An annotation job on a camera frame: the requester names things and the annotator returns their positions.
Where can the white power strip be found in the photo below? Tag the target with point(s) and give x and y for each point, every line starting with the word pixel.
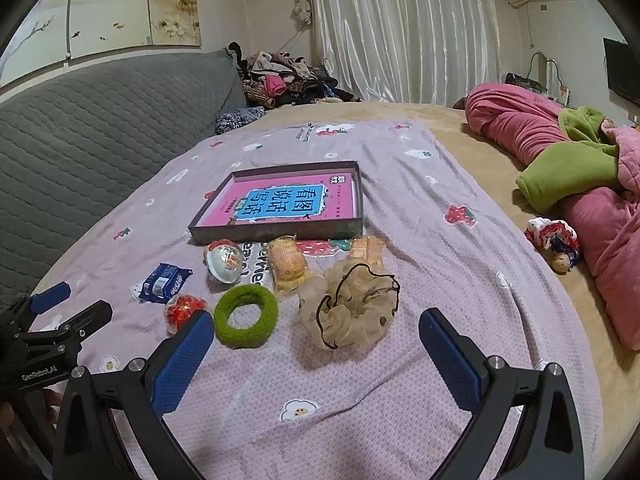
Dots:
pixel 565 95

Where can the flower wall picture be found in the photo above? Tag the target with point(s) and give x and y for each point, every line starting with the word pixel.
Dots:
pixel 125 5

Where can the purple printed blanket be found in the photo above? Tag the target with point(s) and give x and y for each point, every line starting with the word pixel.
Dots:
pixel 410 200

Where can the dark shallow cardboard box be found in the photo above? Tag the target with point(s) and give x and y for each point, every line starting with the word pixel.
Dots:
pixel 280 234

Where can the green hair scrunchie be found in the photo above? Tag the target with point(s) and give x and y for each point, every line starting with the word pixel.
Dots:
pixel 260 300

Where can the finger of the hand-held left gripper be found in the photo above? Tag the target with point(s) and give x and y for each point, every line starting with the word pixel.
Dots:
pixel 87 315
pixel 50 296

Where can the pink quilt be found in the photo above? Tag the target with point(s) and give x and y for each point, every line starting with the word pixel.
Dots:
pixel 515 120

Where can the blue patterned cloth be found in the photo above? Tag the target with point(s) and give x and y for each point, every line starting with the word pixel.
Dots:
pixel 239 120

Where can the blue snack packet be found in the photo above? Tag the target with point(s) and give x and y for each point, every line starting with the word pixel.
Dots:
pixel 164 282

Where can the small hanging plush toy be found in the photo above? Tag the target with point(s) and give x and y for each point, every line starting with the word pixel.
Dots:
pixel 301 11

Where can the black television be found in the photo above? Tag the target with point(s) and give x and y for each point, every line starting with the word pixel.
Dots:
pixel 622 70

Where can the dark bag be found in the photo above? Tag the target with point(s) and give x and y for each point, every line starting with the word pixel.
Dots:
pixel 522 81

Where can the clear cracker packet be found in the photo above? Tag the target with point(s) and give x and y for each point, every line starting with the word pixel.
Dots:
pixel 287 266
pixel 367 250

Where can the blue and white egg toy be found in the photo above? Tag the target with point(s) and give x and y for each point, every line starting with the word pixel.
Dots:
pixel 225 262

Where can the small colourful cloth doll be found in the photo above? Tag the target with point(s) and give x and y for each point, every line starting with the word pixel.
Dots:
pixel 550 235

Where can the white shiny curtain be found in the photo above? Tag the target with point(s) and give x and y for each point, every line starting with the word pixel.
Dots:
pixel 400 30

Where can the dark brown cloth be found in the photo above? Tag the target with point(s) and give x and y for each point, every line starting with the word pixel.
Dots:
pixel 459 103

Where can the pile of clothes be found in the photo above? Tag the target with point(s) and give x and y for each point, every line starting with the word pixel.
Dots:
pixel 285 80

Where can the red and white egg toy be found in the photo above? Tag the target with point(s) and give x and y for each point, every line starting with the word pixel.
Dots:
pixel 182 310

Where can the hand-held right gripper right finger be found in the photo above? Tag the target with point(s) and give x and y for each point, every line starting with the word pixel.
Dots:
pixel 450 360

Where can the pink and blue book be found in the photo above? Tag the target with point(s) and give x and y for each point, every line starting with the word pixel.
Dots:
pixel 280 200

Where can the grey quilted headboard cover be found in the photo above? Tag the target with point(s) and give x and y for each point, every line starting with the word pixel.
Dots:
pixel 100 125

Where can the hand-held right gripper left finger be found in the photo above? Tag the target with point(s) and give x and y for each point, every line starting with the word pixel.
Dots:
pixel 185 360

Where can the beige mesh hair scrunchie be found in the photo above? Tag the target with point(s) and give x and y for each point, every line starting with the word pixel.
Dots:
pixel 360 310

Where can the green fleece blanket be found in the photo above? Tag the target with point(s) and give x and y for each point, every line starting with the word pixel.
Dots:
pixel 565 170

